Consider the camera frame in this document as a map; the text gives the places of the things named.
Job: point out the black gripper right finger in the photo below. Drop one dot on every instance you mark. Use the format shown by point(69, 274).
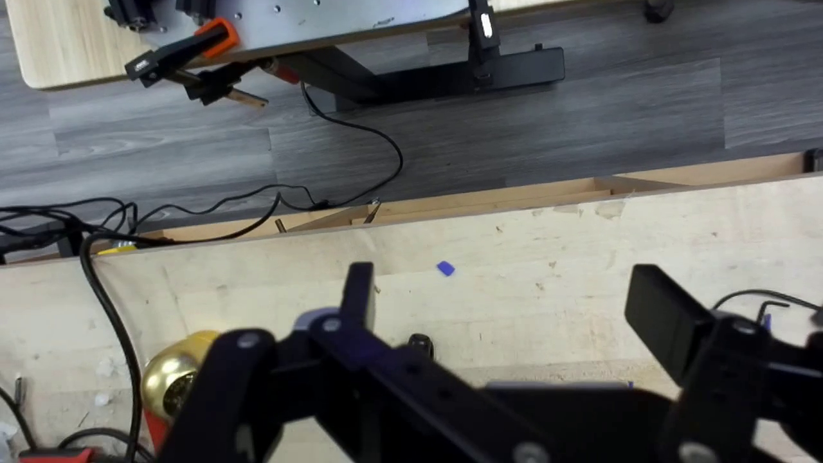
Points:
point(736, 385)

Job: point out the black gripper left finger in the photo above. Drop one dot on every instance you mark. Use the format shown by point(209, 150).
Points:
point(259, 401)

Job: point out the gold metal dome bell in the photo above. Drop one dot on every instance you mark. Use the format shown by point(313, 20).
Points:
point(176, 373)

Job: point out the tiny blue plastic piece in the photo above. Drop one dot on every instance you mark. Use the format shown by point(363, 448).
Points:
point(446, 268)

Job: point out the orange black bar clamp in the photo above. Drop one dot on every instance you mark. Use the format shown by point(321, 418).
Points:
point(183, 48)

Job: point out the black table leg base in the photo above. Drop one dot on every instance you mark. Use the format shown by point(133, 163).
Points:
point(446, 75)

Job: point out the light wooden cart table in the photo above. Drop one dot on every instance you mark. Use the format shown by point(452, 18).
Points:
point(69, 42)

